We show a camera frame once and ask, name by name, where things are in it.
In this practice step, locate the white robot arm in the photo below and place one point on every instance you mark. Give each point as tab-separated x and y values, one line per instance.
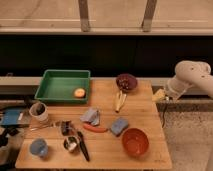
187	74

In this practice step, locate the wooden board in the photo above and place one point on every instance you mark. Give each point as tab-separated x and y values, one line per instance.
105	149

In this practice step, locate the grey blue cloth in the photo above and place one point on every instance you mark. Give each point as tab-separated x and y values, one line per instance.
91	116

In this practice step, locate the small dark metal object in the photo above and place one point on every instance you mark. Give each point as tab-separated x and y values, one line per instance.
66	128

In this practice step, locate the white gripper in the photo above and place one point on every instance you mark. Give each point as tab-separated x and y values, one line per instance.
174	88

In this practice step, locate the yellow banana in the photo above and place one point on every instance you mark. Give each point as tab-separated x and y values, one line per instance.
120	99

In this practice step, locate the black handled knife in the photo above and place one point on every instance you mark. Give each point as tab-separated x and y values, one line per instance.
83	146

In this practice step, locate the blue cup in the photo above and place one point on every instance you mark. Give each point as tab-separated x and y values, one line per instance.
39	147

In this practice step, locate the orange bowl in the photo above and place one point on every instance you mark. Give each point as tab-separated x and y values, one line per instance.
135	142

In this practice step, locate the metal spoon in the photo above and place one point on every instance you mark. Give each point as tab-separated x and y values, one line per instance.
55	124

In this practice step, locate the metal cup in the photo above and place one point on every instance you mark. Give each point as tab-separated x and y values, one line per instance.
70	143

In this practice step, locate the blue sponge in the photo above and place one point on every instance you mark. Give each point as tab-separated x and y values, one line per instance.
118	126

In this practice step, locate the dark purple bowl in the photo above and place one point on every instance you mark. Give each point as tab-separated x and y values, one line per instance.
126	82

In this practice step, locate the yellow apple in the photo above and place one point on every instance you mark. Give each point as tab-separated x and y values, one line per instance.
79	93

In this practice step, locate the green plastic tray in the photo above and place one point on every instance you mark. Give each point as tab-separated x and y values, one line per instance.
58	86

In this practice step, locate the blue box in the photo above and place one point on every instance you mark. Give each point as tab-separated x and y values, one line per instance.
12	117

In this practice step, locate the white mug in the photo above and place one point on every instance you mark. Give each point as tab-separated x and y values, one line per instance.
39	112

